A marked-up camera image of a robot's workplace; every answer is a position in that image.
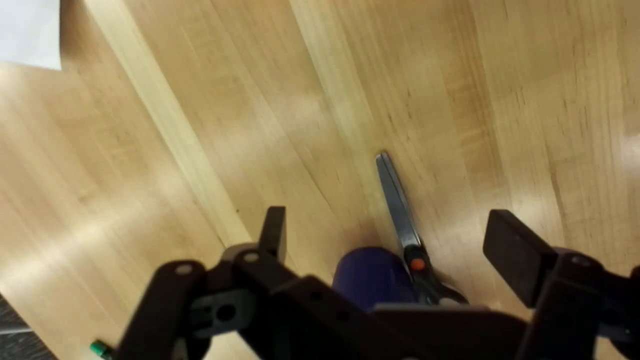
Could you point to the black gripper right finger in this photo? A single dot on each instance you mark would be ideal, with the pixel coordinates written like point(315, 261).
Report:
point(572, 301)

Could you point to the white paper sheet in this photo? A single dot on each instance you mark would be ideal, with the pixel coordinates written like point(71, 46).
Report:
point(27, 30)

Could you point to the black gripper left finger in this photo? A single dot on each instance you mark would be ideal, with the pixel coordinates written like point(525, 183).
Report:
point(200, 313)

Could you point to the blue cup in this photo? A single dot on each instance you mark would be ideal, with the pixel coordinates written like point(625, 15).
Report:
point(370, 276)

